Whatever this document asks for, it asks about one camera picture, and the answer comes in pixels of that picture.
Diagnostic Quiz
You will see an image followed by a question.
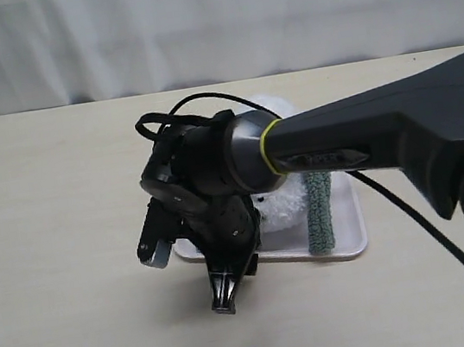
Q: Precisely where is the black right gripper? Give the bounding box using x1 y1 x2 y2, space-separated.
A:
177 194 261 314

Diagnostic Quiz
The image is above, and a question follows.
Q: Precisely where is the white rectangular tray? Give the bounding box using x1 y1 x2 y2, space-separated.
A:
165 167 372 286

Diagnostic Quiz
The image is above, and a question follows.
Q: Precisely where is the white plush snowman toy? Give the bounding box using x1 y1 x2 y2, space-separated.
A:
251 94 307 234

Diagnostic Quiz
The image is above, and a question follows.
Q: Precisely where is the green knitted scarf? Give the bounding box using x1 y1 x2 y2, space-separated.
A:
302 172 336 256

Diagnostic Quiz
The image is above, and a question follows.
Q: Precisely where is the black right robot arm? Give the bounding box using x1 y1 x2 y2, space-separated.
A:
135 53 464 313

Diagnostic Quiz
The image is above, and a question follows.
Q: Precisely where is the white curtain backdrop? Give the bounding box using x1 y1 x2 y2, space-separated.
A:
0 0 464 115

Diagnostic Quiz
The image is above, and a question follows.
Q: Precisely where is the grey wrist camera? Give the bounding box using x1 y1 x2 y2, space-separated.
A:
137 198 181 269

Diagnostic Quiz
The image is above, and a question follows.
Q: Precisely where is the black camera cable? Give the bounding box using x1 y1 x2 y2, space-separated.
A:
131 54 464 347

